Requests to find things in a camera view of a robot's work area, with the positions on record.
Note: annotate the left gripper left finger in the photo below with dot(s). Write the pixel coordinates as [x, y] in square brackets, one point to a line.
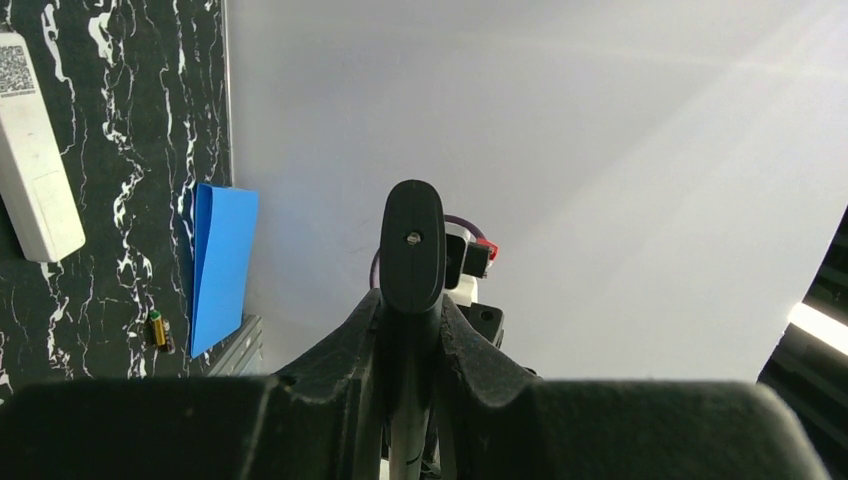
[317, 418]

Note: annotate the white remote control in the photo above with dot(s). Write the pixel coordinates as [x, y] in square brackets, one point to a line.
[35, 187]

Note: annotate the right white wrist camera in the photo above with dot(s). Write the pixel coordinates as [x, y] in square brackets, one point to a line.
[469, 255]

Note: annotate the aluminium rail frame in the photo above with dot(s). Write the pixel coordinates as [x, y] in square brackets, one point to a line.
[243, 356]

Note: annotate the orange black battery right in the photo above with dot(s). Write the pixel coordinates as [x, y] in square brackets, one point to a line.
[161, 332]

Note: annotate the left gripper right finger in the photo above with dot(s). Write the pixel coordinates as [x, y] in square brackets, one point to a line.
[497, 420]

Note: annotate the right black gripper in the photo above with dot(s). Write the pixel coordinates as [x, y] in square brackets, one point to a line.
[487, 320]

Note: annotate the black remote control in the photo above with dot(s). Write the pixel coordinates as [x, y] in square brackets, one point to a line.
[412, 273]

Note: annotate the blue sheet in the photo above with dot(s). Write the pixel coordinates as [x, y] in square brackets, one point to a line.
[225, 223]

